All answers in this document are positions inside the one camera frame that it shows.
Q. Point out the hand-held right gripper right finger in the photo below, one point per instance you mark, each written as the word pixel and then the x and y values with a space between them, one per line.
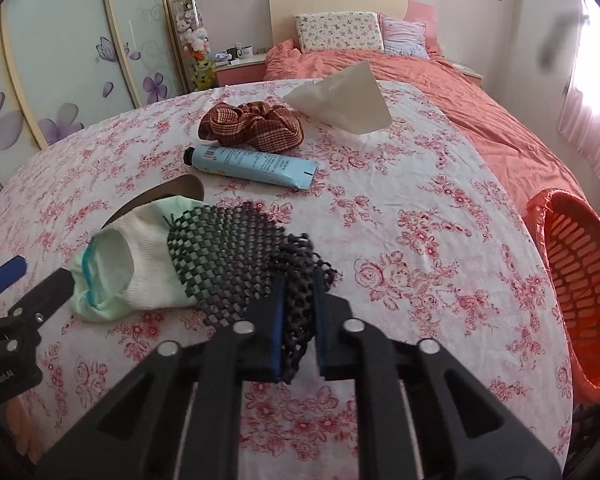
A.
pixel 322 330

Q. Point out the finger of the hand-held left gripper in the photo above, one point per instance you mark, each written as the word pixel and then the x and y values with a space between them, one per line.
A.
pixel 45 292
pixel 5 272

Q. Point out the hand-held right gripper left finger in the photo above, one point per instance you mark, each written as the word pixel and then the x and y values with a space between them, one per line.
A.
pixel 277 330

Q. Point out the white mint green sock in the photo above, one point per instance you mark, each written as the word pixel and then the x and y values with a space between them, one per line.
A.
pixel 130 270

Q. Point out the black mesh mat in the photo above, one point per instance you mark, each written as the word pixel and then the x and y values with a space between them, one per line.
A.
pixel 220 255

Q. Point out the light blue cream tube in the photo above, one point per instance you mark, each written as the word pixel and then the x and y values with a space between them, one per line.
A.
pixel 250 162

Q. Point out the brown shoe insole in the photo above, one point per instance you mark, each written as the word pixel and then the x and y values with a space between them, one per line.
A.
pixel 180 187

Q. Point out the red brown checked scrunchie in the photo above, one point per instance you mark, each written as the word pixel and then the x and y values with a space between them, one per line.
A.
pixel 250 125

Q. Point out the white plastic bag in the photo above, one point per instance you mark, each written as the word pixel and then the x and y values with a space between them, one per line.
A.
pixel 345 100

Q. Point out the orange plastic laundry basket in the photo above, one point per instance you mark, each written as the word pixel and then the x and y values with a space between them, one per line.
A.
pixel 590 280

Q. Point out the flower print sliding wardrobe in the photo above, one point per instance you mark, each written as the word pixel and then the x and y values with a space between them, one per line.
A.
pixel 70 50

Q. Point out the pink nightstand with mugs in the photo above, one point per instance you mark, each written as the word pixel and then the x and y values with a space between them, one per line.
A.
pixel 240 75

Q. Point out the green yellow plush toy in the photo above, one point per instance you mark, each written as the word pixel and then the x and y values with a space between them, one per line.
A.
pixel 202 72

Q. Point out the orange duvet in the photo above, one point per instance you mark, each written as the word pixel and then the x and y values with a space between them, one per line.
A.
pixel 480 110

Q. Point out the white mug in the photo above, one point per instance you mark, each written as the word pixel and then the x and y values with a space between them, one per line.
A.
pixel 246 50

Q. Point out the white floral pillow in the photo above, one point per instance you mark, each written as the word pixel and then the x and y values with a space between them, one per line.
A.
pixel 337 32

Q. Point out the pink striped pillow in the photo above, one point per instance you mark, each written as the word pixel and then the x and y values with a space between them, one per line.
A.
pixel 405 37

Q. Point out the clear plush toy tube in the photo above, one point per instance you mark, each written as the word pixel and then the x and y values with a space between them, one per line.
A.
pixel 190 25

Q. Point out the beige pink headboard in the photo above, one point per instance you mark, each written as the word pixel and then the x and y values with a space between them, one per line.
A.
pixel 330 2

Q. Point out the pink curtain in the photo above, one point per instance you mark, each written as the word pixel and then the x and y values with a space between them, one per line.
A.
pixel 595 125

